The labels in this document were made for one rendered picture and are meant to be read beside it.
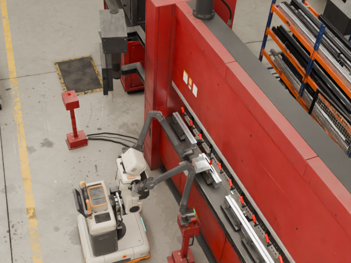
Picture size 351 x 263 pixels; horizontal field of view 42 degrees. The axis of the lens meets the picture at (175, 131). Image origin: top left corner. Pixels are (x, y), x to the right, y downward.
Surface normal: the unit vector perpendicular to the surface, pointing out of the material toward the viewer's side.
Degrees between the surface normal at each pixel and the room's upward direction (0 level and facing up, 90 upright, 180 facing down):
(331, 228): 90
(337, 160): 0
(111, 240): 90
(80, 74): 0
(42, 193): 0
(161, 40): 90
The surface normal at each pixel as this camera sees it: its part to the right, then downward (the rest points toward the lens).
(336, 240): -0.91, 0.25
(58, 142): 0.06, -0.70
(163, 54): 0.40, 0.67
